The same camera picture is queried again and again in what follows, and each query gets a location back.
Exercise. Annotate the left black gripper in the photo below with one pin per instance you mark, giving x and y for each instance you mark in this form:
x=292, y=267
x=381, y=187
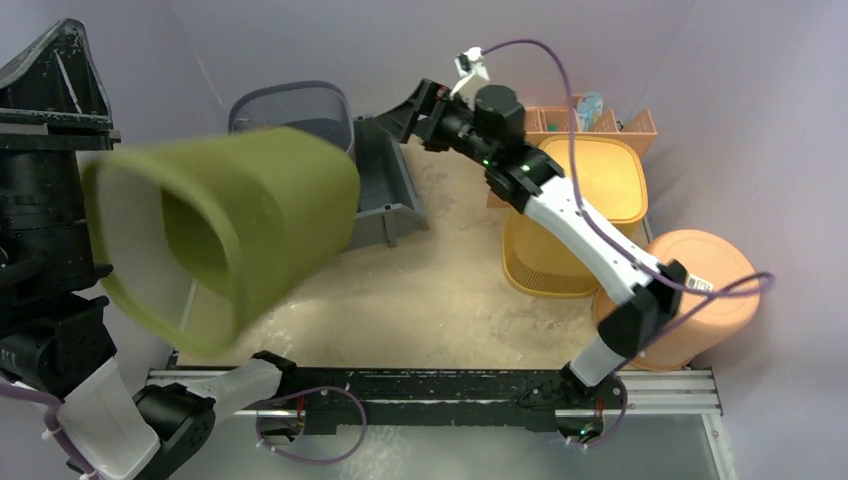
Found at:
x=56, y=84

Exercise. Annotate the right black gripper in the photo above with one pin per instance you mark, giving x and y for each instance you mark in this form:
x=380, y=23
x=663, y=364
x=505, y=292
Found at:
x=428, y=115

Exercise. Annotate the yellow mesh basket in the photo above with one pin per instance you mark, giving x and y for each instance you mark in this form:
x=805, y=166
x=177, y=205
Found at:
x=559, y=247

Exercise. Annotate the olive green mesh basket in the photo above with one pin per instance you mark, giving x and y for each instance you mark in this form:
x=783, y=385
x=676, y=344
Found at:
x=207, y=235

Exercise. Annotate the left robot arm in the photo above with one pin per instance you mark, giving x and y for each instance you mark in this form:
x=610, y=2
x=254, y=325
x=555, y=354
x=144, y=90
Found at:
x=55, y=348

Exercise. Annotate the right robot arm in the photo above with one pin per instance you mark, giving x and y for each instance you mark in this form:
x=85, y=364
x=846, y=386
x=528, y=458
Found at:
x=519, y=179

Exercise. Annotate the dark grey plastic bin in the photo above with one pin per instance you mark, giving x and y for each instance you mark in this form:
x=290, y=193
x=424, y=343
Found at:
x=389, y=207

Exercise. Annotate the grey mesh basket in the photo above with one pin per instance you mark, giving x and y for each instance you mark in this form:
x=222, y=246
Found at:
x=316, y=107

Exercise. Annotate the pink perforated organizer crate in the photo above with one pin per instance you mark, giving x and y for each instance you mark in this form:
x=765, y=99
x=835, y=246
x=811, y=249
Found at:
x=639, y=132

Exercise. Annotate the light blue packet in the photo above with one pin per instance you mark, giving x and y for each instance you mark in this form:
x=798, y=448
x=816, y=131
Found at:
x=589, y=108

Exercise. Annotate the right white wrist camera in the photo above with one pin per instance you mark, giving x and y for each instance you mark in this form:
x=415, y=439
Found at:
x=473, y=74

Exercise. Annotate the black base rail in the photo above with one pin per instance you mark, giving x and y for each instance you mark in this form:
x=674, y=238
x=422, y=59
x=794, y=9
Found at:
x=538, y=401

